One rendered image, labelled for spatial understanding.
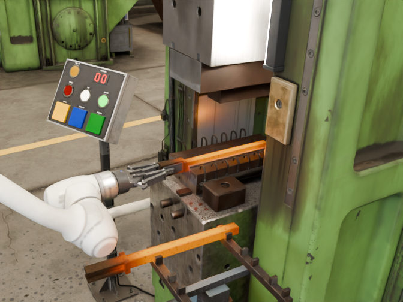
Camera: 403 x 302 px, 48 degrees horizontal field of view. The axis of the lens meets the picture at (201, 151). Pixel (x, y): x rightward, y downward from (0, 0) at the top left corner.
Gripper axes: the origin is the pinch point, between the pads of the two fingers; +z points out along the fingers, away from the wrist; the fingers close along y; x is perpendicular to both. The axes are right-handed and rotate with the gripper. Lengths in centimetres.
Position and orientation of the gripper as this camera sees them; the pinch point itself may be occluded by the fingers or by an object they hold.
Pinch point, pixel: (171, 167)
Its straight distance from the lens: 150.6
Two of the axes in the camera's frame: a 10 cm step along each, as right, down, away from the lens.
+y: 5.2, 3.9, -7.6
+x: 0.1, -8.9, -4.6
